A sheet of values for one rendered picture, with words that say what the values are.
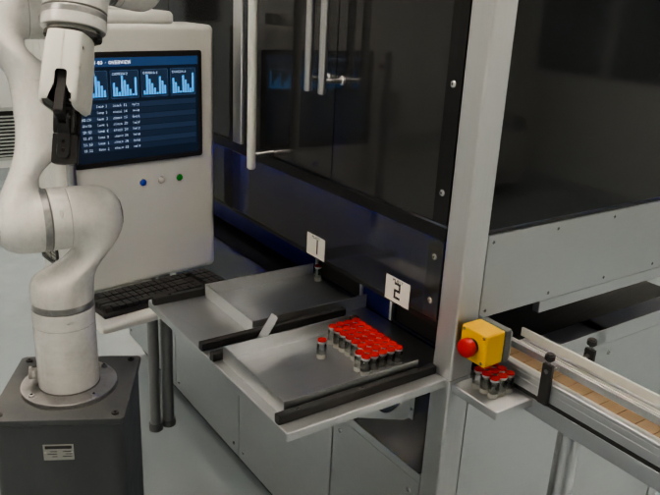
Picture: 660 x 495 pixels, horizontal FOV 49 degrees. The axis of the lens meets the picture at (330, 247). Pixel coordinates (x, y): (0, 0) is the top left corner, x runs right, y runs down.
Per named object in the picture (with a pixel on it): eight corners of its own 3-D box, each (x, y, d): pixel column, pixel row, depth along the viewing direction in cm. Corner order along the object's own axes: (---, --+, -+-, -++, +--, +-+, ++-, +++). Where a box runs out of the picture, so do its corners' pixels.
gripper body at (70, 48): (54, 35, 101) (49, 115, 101) (32, 13, 91) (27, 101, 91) (109, 40, 102) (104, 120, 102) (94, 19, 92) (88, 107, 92)
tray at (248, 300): (311, 274, 211) (312, 262, 210) (365, 306, 191) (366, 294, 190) (204, 296, 192) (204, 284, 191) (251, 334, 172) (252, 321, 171)
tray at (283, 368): (348, 327, 178) (348, 314, 177) (416, 373, 158) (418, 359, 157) (222, 360, 160) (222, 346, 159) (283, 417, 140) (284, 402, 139)
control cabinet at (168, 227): (186, 247, 249) (181, 9, 223) (217, 264, 236) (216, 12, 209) (39, 280, 217) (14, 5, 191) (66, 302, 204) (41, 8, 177)
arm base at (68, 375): (8, 412, 141) (-2, 325, 135) (34, 363, 158) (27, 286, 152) (109, 409, 143) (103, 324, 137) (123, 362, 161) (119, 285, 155)
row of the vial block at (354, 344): (333, 340, 171) (334, 322, 170) (379, 373, 157) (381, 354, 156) (325, 342, 170) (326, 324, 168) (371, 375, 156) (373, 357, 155)
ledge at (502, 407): (496, 375, 163) (497, 367, 163) (541, 402, 153) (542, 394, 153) (451, 391, 156) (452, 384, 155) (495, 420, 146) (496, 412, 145)
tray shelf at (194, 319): (302, 274, 215) (302, 268, 215) (470, 378, 161) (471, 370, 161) (147, 305, 189) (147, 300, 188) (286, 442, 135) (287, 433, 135)
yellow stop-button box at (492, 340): (482, 346, 155) (486, 315, 152) (508, 360, 149) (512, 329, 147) (457, 355, 151) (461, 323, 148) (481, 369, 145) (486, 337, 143)
